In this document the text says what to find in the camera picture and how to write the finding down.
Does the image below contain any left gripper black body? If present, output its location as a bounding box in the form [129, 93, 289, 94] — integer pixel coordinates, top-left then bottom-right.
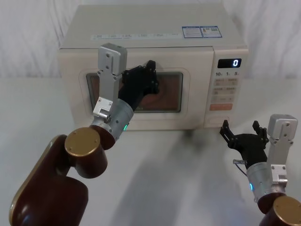
[117, 70, 158, 112]

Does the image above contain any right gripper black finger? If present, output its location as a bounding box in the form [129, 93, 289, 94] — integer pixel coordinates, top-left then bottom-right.
[219, 119, 237, 148]
[252, 120, 269, 143]

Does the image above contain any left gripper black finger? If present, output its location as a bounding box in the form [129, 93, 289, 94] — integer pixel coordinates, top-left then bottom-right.
[149, 67, 161, 95]
[122, 60, 157, 77]

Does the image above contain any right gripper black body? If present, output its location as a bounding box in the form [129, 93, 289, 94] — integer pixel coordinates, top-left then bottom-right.
[226, 132, 269, 170]

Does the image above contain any oven control panel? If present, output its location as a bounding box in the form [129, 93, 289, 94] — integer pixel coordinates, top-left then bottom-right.
[206, 46, 250, 129]

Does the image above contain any cream microwave oven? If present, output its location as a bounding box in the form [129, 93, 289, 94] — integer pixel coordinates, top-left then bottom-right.
[58, 4, 250, 131]

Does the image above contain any white table cloth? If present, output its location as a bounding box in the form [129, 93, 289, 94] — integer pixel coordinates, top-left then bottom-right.
[0, 74, 301, 226]

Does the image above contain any white curtain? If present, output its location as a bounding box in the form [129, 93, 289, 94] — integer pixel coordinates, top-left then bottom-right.
[0, 0, 301, 80]

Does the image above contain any thin dark gripper cable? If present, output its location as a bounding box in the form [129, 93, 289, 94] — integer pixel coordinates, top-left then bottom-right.
[232, 159, 249, 177]

